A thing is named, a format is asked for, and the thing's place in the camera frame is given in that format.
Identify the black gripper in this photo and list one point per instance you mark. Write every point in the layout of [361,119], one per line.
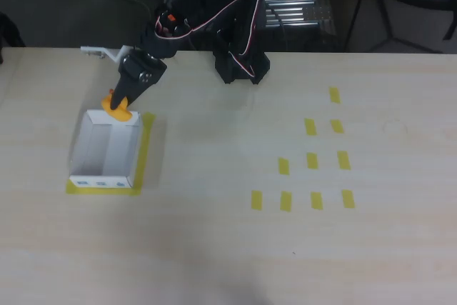
[135,80]

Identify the orange rubber duck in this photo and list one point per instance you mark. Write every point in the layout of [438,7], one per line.
[123,115]

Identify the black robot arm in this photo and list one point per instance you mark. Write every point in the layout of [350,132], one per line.
[225,65]

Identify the white cardboard box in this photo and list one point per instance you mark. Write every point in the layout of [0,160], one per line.
[107,148]

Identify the yellow tape strip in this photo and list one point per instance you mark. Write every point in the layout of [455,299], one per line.
[312,161]
[256,200]
[337,126]
[316,200]
[283,166]
[343,160]
[286,201]
[310,127]
[334,95]
[348,199]

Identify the aluminium rack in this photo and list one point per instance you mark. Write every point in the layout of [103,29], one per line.
[296,8]

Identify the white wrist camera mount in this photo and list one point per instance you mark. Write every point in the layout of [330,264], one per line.
[93,49]

